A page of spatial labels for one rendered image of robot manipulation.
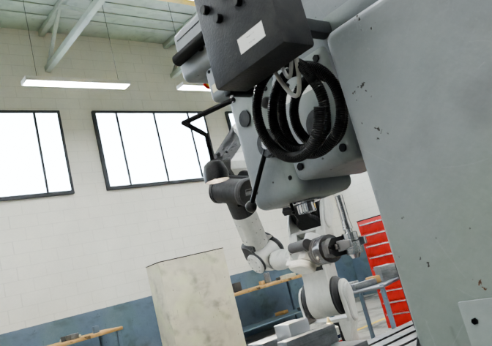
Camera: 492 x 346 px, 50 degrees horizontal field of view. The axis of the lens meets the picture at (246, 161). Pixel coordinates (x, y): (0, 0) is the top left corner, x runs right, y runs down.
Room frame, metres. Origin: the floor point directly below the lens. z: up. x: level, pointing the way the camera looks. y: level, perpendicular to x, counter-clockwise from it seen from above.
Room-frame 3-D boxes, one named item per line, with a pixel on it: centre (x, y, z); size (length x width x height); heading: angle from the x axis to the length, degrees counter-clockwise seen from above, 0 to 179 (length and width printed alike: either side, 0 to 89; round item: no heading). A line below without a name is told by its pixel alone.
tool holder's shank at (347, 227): (1.56, -0.24, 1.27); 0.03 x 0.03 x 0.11
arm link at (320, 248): (1.64, -0.19, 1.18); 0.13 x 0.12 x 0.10; 119
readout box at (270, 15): (0.91, -0.07, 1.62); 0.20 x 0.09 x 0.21; 42
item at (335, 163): (1.21, -0.25, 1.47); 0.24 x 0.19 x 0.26; 132
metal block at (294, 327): (1.25, -0.01, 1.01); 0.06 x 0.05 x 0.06; 129
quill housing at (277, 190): (1.35, -0.12, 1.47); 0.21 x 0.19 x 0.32; 132
